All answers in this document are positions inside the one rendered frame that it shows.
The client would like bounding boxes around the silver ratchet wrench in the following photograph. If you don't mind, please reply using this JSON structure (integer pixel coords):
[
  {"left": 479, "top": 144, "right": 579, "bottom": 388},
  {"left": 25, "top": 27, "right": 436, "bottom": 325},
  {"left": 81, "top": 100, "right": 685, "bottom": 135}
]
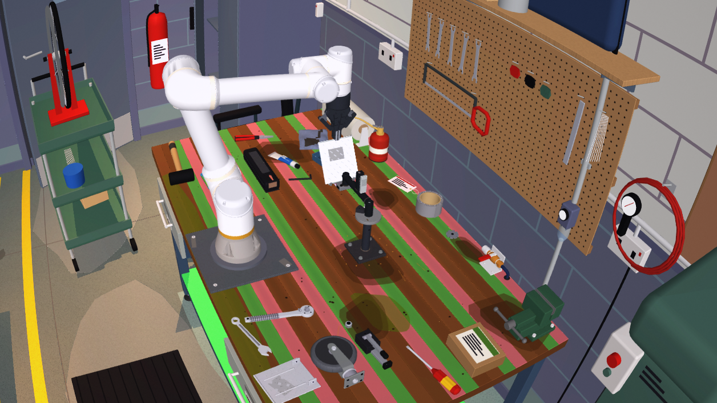
[{"left": 243, "top": 304, "right": 316, "bottom": 325}]

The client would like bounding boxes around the white gauge black handle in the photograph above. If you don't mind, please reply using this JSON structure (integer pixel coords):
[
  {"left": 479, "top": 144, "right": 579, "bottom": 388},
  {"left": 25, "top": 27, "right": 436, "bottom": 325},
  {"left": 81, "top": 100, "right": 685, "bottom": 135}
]
[{"left": 615, "top": 191, "right": 644, "bottom": 238}]

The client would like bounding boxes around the red handled hacksaw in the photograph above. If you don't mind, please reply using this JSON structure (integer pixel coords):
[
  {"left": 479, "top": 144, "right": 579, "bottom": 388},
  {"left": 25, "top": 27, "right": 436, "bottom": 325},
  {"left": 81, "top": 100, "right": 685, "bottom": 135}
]
[{"left": 421, "top": 62, "right": 492, "bottom": 138}]

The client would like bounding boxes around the red yellow screwdriver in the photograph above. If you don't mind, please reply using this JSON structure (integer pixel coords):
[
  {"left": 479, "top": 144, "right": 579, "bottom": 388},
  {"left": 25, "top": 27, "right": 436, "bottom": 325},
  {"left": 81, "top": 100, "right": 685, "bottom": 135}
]
[{"left": 405, "top": 344, "right": 462, "bottom": 396}]

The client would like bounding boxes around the black cable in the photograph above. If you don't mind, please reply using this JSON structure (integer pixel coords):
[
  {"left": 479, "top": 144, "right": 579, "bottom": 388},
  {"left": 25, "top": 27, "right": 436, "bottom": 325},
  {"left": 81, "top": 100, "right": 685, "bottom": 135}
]
[{"left": 557, "top": 268, "right": 631, "bottom": 403}]

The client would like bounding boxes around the silver open spanner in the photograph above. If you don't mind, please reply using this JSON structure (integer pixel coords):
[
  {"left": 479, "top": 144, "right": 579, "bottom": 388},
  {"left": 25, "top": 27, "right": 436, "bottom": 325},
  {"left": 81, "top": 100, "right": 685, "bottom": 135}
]
[{"left": 231, "top": 316, "right": 273, "bottom": 357}]

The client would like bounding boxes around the steel ruler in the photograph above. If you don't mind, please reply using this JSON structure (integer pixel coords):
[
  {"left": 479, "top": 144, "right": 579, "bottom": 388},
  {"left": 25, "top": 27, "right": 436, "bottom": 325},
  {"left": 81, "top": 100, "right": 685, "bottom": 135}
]
[{"left": 562, "top": 99, "right": 587, "bottom": 167}]

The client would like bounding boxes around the black latch part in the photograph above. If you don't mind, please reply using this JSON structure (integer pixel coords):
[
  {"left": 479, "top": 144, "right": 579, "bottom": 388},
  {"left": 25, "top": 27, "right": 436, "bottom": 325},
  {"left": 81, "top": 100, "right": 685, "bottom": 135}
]
[{"left": 354, "top": 328, "right": 393, "bottom": 370}]

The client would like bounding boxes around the red cable coil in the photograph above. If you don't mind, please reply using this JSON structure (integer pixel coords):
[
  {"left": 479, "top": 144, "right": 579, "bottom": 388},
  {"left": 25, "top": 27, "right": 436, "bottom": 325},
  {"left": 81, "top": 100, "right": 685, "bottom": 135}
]
[{"left": 611, "top": 177, "right": 687, "bottom": 276}]

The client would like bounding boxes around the white red button box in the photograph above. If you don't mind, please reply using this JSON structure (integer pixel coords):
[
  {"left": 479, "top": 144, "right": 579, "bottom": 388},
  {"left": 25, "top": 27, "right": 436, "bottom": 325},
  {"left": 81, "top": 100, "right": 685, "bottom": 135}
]
[{"left": 590, "top": 322, "right": 646, "bottom": 394}]

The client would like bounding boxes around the dark blue box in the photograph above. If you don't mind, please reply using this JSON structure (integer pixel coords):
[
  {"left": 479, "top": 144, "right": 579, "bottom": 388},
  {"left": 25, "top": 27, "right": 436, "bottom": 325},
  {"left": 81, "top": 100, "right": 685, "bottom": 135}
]
[{"left": 526, "top": 0, "right": 631, "bottom": 56}]

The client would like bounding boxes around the green bench vise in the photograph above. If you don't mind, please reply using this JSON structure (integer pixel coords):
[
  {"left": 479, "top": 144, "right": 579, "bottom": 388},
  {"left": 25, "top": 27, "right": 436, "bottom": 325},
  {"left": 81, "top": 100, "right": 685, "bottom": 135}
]
[{"left": 492, "top": 283, "right": 566, "bottom": 344}]

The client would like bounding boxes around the white paper roll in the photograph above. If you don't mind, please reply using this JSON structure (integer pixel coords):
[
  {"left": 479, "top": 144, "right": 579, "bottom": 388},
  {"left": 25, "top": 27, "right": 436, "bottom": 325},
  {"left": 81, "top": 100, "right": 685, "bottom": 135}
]
[{"left": 352, "top": 109, "right": 377, "bottom": 148}]

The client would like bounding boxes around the white double wall socket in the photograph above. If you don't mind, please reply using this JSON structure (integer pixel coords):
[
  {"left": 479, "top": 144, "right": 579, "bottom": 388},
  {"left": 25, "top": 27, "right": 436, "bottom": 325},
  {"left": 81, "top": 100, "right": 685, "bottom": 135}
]
[{"left": 377, "top": 41, "right": 405, "bottom": 71}]

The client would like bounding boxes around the brown pegboard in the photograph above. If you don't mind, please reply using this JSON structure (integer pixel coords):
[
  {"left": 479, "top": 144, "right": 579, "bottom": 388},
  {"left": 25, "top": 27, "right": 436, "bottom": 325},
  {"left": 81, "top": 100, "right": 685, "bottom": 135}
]
[{"left": 404, "top": 0, "right": 641, "bottom": 256}]

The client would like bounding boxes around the grey tape roll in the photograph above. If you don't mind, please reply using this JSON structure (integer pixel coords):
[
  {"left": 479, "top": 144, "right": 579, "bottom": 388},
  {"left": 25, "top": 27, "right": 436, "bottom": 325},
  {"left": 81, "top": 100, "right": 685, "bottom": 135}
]
[{"left": 415, "top": 190, "right": 445, "bottom": 219}]

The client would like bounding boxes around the red wheel truing stand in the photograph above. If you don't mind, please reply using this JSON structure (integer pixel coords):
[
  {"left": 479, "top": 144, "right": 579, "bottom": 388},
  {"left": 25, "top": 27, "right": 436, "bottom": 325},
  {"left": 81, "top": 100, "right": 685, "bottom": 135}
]
[{"left": 43, "top": 1, "right": 91, "bottom": 127}]

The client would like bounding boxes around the grey square base plate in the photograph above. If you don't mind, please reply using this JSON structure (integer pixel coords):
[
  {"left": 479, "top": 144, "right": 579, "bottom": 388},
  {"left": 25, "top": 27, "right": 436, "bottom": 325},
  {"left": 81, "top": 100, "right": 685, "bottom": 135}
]
[{"left": 184, "top": 215, "right": 300, "bottom": 294}]

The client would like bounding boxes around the white wire brush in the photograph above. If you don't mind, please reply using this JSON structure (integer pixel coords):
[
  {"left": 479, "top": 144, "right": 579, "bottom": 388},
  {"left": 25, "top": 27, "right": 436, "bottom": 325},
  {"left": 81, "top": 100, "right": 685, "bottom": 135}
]
[{"left": 587, "top": 110, "right": 611, "bottom": 164}]

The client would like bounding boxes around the black test stub post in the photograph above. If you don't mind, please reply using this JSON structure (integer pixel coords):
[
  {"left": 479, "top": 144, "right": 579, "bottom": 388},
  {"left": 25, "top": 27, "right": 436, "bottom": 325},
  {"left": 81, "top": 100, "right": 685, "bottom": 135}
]
[{"left": 344, "top": 198, "right": 388, "bottom": 265}]

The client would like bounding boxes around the red white tag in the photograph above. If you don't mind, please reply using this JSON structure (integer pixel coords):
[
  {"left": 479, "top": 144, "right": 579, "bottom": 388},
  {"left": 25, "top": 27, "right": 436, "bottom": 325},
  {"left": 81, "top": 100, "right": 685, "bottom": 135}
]
[{"left": 387, "top": 175, "right": 421, "bottom": 196}]

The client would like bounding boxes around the black long box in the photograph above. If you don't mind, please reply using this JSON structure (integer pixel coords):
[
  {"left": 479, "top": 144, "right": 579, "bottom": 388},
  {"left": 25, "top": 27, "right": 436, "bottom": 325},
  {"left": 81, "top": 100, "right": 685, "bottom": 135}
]
[{"left": 242, "top": 147, "right": 281, "bottom": 194}]

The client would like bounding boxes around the green shelf trolley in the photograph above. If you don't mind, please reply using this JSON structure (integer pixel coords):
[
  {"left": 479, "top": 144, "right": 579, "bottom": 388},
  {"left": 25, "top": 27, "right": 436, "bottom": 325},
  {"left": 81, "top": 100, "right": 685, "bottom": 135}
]
[{"left": 30, "top": 78, "right": 139, "bottom": 273}]

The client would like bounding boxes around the brown labelled cardboard box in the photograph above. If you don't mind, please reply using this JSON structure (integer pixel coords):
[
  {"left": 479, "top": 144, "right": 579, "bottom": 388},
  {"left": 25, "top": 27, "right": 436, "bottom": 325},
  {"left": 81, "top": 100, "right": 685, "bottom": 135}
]
[{"left": 446, "top": 322, "right": 507, "bottom": 378}]

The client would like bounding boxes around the grey caster wheel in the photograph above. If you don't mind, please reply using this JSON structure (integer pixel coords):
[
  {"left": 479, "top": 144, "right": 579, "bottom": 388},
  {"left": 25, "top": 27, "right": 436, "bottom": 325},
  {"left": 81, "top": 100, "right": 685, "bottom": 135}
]
[{"left": 310, "top": 334, "right": 365, "bottom": 389}]

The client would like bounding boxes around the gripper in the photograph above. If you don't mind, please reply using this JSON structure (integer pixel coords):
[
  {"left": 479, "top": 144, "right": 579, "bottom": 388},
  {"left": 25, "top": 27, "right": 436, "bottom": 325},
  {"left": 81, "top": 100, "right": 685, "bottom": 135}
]
[{"left": 319, "top": 94, "right": 356, "bottom": 140}]

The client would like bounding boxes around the grey metal plate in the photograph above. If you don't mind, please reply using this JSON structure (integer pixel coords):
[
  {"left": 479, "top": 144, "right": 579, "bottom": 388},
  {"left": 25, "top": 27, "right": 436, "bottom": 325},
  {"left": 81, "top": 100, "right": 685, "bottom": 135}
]
[{"left": 252, "top": 357, "right": 323, "bottom": 403}]

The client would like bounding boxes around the black head wooden mallet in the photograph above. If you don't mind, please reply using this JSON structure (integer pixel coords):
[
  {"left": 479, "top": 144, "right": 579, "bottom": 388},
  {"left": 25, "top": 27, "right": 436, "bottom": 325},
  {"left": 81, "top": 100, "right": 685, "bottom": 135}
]
[{"left": 167, "top": 140, "right": 196, "bottom": 186}]

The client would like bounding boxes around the black floor mat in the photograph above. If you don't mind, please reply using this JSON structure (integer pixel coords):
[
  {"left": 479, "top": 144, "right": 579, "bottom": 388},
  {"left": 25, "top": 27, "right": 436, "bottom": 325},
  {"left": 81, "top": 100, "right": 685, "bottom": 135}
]
[{"left": 70, "top": 349, "right": 204, "bottom": 403}]

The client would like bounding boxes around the wooden wall shelf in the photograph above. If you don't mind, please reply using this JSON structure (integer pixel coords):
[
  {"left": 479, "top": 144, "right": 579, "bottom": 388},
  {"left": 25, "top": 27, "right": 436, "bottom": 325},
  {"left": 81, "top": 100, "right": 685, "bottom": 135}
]
[{"left": 476, "top": 0, "right": 661, "bottom": 88}]

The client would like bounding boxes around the white tube blue cap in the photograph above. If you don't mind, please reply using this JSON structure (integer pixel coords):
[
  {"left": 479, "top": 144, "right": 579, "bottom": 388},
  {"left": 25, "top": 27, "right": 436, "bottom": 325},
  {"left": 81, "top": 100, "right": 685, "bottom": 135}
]
[{"left": 267, "top": 150, "right": 301, "bottom": 171}]

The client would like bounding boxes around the green machine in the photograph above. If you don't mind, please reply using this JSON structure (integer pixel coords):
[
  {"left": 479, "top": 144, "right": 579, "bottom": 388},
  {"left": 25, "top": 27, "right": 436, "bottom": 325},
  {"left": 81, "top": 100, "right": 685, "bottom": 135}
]
[{"left": 596, "top": 263, "right": 717, "bottom": 403}]

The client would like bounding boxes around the red oil can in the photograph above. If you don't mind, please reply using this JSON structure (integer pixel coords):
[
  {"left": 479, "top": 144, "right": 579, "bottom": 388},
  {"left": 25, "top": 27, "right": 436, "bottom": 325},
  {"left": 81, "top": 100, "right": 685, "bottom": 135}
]
[{"left": 367, "top": 126, "right": 390, "bottom": 164}]

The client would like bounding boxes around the blue cylinder tin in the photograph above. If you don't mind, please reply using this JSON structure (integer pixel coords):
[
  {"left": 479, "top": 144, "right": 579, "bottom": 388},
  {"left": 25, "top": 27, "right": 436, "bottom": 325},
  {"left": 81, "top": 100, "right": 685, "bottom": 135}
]
[{"left": 62, "top": 162, "right": 87, "bottom": 190}]

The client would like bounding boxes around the grey pole with knob box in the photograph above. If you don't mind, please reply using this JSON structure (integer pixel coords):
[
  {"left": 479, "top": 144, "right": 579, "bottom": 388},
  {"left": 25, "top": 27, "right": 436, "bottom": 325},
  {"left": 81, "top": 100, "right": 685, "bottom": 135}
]
[{"left": 541, "top": 75, "right": 612, "bottom": 287}]

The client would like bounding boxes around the red fire extinguisher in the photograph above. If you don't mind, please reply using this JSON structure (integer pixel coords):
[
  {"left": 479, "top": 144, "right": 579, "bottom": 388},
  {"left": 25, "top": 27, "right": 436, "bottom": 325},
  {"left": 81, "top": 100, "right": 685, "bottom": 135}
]
[{"left": 146, "top": 3, "right": 171, "bottom": 91}]

